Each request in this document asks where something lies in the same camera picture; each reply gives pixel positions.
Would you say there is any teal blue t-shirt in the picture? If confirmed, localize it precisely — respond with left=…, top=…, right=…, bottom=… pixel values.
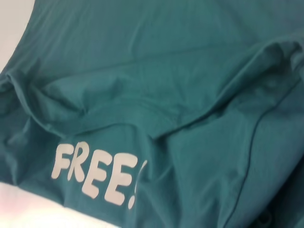
left=0, top=0, right=304, bottom=228

